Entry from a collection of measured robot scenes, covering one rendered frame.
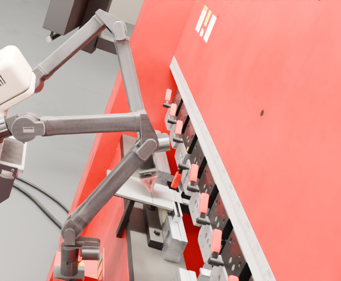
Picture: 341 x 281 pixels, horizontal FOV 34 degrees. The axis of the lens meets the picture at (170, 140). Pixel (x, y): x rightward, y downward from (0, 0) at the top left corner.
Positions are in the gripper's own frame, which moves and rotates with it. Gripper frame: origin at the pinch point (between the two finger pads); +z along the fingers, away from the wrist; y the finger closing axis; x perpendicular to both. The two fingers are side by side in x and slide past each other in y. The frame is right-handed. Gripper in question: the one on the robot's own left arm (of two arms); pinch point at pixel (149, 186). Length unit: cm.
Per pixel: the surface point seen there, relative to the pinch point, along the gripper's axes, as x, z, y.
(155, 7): -15, -54, 84
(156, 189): -2.6, 2.6, 1.5
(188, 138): -17.1, -18.0, 0.1
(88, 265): 25.5, 13.1, -27.1
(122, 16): 8, 101, 903
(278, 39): -41, -63, -45
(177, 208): -9.4, 7.4, -7.3
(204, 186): -17.4, -17.3, -37.9
